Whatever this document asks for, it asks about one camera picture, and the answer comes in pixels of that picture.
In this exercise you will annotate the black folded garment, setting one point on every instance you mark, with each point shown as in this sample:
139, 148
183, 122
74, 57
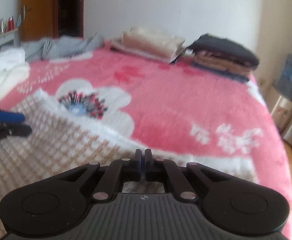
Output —
223, 48

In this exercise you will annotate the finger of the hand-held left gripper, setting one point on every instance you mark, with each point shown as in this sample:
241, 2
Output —
11, 117
16, 130

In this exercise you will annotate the grey garment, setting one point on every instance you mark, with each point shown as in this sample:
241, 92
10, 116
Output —
66, 46

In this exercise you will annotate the white shelf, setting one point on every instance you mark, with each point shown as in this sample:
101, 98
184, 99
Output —
3, 40

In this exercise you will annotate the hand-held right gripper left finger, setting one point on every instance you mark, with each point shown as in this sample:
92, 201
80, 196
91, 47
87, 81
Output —
139, 166

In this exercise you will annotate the red thermos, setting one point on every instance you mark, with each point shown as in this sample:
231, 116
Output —
11, 23

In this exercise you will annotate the blue face mask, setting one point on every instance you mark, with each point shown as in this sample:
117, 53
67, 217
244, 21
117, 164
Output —
19, 20

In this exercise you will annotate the silver bottle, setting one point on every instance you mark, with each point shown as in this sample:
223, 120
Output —
1, 26

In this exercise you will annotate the blue folded jeans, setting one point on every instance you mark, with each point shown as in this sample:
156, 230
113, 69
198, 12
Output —
225, 76

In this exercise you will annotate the tan folded clothes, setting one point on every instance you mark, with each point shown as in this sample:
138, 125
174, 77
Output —
223, 66

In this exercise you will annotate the pink floral blanket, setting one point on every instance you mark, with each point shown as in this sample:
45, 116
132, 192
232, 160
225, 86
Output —
173, 105

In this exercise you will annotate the cream folded garment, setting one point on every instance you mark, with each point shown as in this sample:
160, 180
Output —
153, 41

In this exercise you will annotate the white fleece garment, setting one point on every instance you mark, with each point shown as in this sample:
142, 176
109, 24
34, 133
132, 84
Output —
3, 67

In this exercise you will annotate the white water dispenser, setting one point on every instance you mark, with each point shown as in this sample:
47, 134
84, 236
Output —
282, 110

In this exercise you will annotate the orange wooden door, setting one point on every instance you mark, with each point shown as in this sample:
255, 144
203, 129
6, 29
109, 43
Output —
38, 10

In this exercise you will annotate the folded cream clothes stack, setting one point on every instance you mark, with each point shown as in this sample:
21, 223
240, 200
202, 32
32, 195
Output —
136, 52

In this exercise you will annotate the beige houndstooth coat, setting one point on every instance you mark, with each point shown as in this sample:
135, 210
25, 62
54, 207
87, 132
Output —
61, 145

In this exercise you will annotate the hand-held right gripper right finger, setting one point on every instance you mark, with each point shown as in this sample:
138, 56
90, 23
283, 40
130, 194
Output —
148, 166

